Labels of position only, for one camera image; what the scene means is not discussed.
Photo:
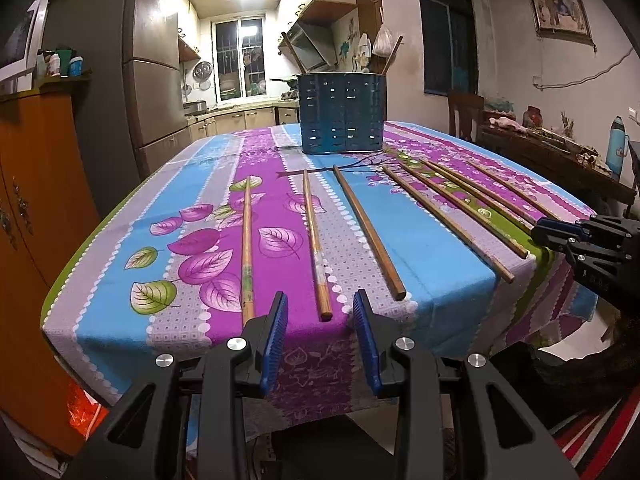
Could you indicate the red jar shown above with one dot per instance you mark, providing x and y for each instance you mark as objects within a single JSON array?
[{"x": 532, "y": 117}]

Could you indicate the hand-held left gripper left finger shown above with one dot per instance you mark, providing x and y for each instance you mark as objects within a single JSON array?
[{"x": 276, "y": 340}]

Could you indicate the floral striped tablecloth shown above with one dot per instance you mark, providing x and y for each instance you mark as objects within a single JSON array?
[{"x": 200, "y": 240}]

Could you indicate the hanging metal colander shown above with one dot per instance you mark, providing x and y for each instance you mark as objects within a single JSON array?
[{"x": 203, "y": 71}]

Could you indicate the orange wooden cabinet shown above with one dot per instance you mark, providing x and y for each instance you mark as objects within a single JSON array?
[{"x": 40, "y": 200}]

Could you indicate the lower kitchen cabinets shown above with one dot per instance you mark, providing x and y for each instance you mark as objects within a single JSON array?
[{"x": 235, "y": 122}]

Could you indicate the dark wooden side table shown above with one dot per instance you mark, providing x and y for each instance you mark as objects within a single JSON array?
[{"x": 555, "y": 162}]

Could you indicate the blue and white jar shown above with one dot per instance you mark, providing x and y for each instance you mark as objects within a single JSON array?
[{"x": 75, "y": 66}]

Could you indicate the metal cooking pot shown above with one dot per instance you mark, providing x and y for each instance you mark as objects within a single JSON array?
[{"x": 195, "y": 107}]

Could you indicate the red plastic bag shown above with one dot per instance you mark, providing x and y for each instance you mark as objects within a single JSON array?
[{"x": 85, "y": 407}]

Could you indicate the long brown chopstick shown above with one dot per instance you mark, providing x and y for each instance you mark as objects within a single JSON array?
[
  {"x": 446, "y": 224},
  {"x": 520, "y": 192}
]

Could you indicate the dark room window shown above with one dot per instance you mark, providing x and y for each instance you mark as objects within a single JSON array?
[{"x": 447, "y": 35}]

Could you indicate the dark worn chopstick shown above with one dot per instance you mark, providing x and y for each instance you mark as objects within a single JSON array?
[{"x": 391, "y": 55}]

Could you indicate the silver refrigerator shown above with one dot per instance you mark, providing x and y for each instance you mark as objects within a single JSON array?
[{"x": 155, "y": 100}]

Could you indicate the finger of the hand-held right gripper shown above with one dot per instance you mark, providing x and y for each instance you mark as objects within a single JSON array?
[
  {"x": 562, "y": 226},
  {"x": 552, "y": 237}
]

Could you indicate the pink cloth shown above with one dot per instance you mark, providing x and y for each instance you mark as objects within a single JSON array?
[{"x": 505, "y": 123}]

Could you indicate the hanging white plastic bag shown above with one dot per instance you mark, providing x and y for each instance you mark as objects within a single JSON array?
[{"x": 383, "y": 42}]

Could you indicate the white microwave oven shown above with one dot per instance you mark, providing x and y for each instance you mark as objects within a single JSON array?
[{"x": 17, "y": 45}]

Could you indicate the small holder with sticks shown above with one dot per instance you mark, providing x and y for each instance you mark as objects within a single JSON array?
[{"x": 567, "y": 124}]

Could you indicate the blue perforated utensil holder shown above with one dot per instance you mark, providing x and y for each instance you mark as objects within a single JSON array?
[{"x": 342, "y": 112}]

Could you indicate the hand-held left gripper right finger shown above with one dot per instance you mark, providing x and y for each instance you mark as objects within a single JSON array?
[{"x": 365, "y": 340}]

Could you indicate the wooden chair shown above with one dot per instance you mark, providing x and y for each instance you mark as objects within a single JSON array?
[{"x": 465, "y": 115}]

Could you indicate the framed wall picture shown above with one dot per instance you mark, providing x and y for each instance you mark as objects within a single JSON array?
[{"x": 561, "y": 12}]

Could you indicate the white wall outlet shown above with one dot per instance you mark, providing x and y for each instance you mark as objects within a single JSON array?
[{"x": 634, "y": 115}]

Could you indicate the red striped mat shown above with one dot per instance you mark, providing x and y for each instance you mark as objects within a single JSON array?
[{"x": 605, "y": 440}]

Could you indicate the blue thermos flask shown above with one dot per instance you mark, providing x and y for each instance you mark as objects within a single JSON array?
[{"x": 617, "y": 147}]

